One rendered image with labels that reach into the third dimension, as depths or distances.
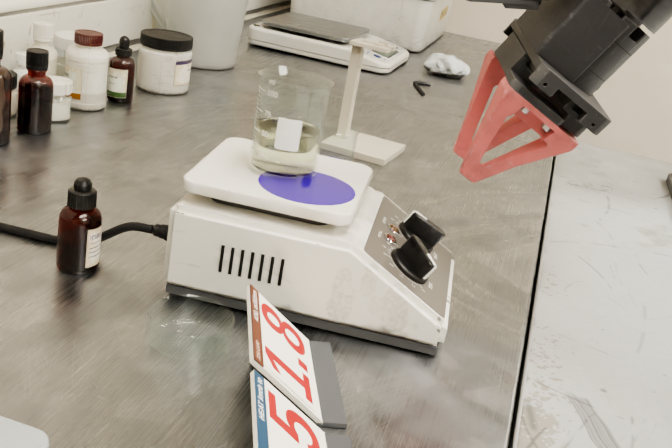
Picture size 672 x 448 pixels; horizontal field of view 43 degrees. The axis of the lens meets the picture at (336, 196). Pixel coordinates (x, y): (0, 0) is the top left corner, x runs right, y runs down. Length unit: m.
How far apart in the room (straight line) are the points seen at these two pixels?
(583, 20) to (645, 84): 1.51
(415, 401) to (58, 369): 0.22
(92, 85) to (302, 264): 0.49
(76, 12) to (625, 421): 0.86
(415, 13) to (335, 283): 1.17
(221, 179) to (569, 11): 0.25
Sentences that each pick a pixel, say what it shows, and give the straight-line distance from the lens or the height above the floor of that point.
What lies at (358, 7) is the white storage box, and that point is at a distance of 1.72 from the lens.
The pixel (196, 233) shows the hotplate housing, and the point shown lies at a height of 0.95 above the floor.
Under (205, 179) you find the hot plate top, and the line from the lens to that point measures 0.59.
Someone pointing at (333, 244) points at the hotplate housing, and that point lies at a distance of 0.57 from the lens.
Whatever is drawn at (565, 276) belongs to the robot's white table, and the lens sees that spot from 0.79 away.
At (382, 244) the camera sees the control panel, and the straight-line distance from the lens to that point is 0.60.
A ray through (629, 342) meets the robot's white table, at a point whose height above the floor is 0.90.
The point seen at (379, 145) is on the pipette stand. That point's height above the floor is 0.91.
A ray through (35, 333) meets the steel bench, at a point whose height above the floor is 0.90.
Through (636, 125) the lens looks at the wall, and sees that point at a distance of 2.11.
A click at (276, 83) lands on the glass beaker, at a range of 0.59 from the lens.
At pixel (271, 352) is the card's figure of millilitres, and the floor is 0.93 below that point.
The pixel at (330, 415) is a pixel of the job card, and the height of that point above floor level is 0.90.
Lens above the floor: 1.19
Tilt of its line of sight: 20 degrees down
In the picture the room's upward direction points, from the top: 10 degrees clockwise
